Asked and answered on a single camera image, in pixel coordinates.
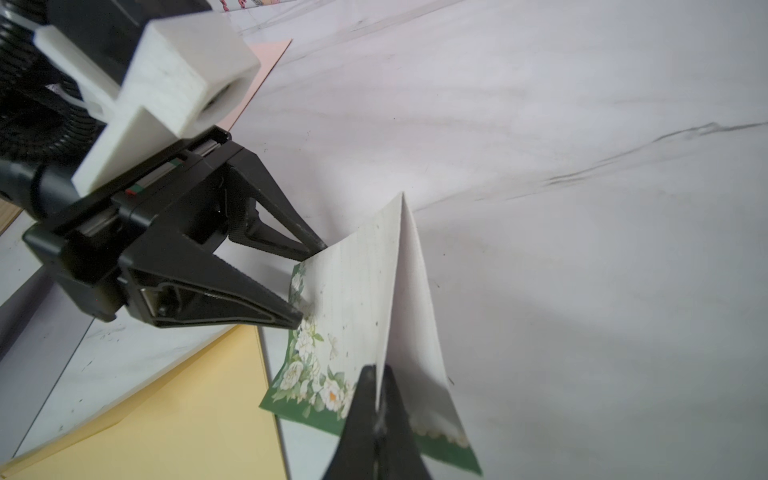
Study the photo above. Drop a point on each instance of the green bordered letter paper underneath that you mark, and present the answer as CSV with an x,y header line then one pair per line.
x,y
366,301

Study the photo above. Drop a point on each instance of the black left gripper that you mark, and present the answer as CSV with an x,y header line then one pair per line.
x,y
98,252

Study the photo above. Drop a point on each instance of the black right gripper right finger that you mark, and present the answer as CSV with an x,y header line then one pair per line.
x,y
397,455

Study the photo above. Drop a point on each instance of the grey lavender envelope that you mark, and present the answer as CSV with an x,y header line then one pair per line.
x,y
41,328

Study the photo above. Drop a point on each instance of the yellow envelope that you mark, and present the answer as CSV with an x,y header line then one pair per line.
x,y
201,420

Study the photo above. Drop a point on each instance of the pink envelope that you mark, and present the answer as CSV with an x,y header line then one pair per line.
x,y
268,54

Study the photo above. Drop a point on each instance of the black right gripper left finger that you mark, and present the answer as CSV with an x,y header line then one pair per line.
x,y
355,455

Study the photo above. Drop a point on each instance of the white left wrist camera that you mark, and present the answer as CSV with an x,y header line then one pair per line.
x,y
187,74

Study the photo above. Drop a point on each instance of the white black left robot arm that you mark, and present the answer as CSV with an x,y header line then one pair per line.
x,y
43,190

